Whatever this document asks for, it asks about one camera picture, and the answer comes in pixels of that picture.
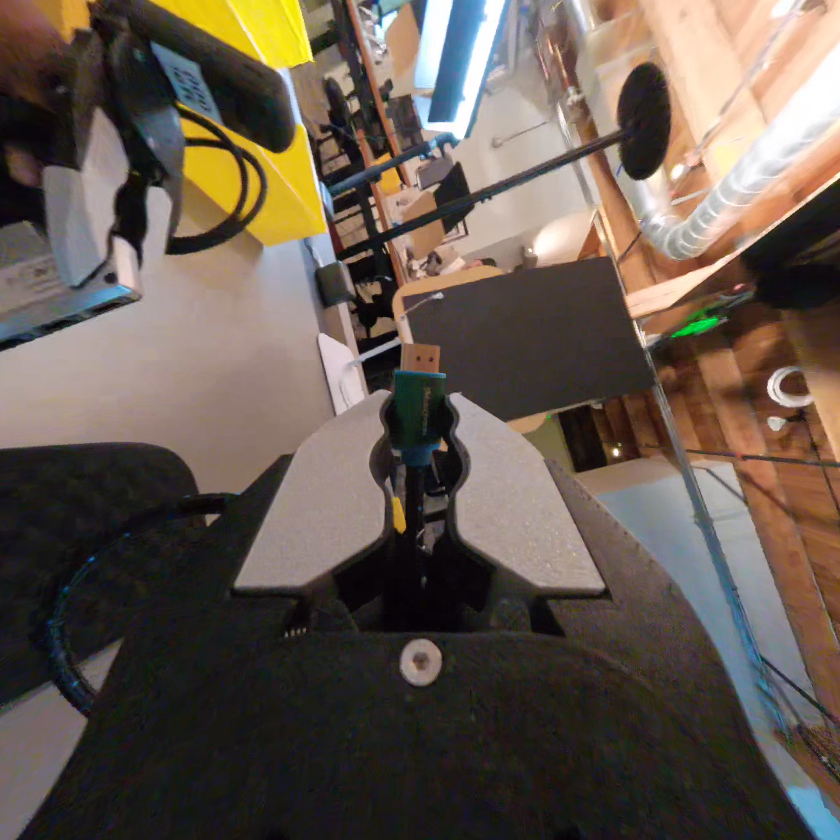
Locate brown workbench with black legs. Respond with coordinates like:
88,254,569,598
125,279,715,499
340,0,411,293

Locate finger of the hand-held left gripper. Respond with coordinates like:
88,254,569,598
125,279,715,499
42,108,133,290
110,105,187,294

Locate black board with wooden frame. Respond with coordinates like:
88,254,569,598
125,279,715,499
392,257,658,435

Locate green plug braided hdmi cable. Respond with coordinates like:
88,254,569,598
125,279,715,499
45,341,454,719

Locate white board stand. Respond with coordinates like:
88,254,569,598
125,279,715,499
317,330,403,417

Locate led light panel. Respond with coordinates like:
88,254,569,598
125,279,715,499
410,0,511,143

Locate black stand pole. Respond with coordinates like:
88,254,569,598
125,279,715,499
336,128,632,261

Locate silver metal duct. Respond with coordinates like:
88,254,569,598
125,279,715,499
638,98,840,261

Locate person's left hand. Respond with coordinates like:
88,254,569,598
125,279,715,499
0,12,72,101

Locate black switch output cable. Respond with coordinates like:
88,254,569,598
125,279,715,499
164,108,269,257

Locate small black box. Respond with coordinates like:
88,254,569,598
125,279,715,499
315,260,359,309

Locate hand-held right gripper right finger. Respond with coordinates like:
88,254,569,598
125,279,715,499
446,392,608,597

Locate black hdmi switch box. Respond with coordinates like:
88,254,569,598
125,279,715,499
0,220,144,350

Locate black light stand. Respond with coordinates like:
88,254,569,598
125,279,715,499
327,130,462,199

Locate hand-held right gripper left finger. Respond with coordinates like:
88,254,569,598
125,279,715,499
233,392,401,597

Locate cardboard box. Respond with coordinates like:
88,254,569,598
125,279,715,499
399,190,462,258

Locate black fuzzy microphone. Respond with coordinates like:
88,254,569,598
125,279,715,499
616,62,674,182

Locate yellow plastic bins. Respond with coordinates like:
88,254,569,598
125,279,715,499
52,0,330,248

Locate white cable coil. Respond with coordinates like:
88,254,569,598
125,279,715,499
766,365,816,409

